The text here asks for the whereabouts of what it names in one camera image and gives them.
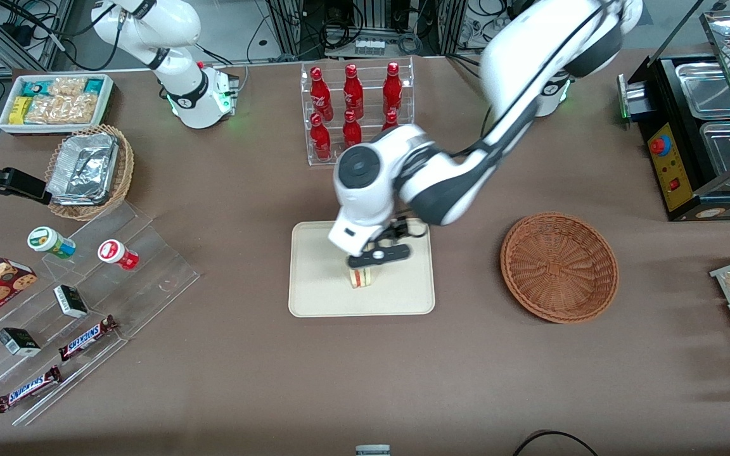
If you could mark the triangle sandwich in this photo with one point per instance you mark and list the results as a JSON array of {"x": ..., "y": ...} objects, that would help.
[{"x": 361, "y": 278}]

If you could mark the teal snack packet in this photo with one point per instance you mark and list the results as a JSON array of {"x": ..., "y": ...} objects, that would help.
[
  {"x": 34, "y": 87},
  {"x": 94, "y": 85}
]

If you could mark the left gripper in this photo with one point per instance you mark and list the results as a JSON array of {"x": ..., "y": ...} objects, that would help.
[{"x": 410, "y": 228}]

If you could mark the round brown wicker basket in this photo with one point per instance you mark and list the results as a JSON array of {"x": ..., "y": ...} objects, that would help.
[{"x": 558, "y": 269}]

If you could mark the white power strip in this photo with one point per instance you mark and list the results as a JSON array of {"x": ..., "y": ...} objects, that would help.
[{"x": 370, "y": 46}]

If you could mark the grey object at table edge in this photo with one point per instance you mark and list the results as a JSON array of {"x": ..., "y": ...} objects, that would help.
[{"x": 372, "y": 451}]

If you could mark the grey metal side box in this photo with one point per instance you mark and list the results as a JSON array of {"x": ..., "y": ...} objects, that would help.
[{"x": 634, "y": 98}]

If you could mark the cream plastic tray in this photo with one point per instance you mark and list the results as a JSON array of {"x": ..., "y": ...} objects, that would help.
[{"x": 320, "y": 291}]

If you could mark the clear acrylic bottle rack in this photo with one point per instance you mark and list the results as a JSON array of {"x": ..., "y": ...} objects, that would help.
[{"x": 368, "y": 152}]

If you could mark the small black box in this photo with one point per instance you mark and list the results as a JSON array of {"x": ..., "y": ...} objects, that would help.
[
  {"x": 18, "y": 342},
  {"x": 71, "y": 301}
]

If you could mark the wicker basket with foil trays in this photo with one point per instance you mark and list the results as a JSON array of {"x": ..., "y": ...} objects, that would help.
[{"x": 123, "y": 171}]

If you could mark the dark round-ended wrist camera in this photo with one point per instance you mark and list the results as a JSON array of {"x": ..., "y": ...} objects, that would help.
[{"x": 390, "y": 254}]

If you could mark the Snickers bar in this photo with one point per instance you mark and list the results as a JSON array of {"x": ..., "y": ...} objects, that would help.
[
  {"x": 28, "y": 389},
  {"x": 86, "y": 339}
]

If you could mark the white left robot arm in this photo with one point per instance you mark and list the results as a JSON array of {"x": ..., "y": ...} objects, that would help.
[{"x": 517, "y": 57}]

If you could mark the black food warmer cabinet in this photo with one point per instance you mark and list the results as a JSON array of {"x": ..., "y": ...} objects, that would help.
[{"x": 669, "y": 171}]

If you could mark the red cola bottle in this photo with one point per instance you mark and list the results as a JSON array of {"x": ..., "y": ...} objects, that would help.
[
  {"x": 390, "y": 121},
  {"x": 393, "y": 88},
  {"x": 319, "y": 92},
  {"x": 352, "y": 133},
  {"x": 353, "y": 92},
  {"x": 320, "y": 142}
]

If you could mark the silver foil tray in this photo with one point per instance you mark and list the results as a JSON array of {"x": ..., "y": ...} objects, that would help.
[{"x": 83, "y": 168}]

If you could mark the green lid cup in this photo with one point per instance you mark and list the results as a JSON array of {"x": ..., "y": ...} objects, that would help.
[{"x": 51, "y": 242}]

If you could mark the yellow snack packet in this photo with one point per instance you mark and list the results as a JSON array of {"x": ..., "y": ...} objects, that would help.
[{"x": 19, "y": 111}]

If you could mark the clear acrylic stepped display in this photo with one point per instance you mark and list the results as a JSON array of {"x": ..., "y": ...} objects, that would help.
[{"x": 149, "y": 278}]

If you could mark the red lid cup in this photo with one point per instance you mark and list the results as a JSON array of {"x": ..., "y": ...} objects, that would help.
[{"x": 118, "y": 254}]

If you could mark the white plastic snack bin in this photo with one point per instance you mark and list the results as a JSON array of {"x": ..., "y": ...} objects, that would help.
[{"x": 42, "y": 130}]

